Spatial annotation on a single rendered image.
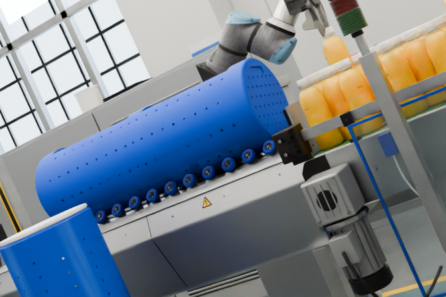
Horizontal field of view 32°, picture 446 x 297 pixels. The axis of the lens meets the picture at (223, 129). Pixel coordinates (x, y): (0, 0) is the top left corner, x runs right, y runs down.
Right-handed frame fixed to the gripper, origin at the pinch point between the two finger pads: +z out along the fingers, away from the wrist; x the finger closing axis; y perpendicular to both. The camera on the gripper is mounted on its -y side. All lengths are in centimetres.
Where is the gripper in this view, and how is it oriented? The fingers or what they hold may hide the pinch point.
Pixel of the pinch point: (326, 30)
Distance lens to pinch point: 237.5
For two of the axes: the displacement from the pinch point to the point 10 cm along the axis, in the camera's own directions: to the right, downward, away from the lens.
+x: -4.2, 2.2, -8.8
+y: -8.1, 3.5, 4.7
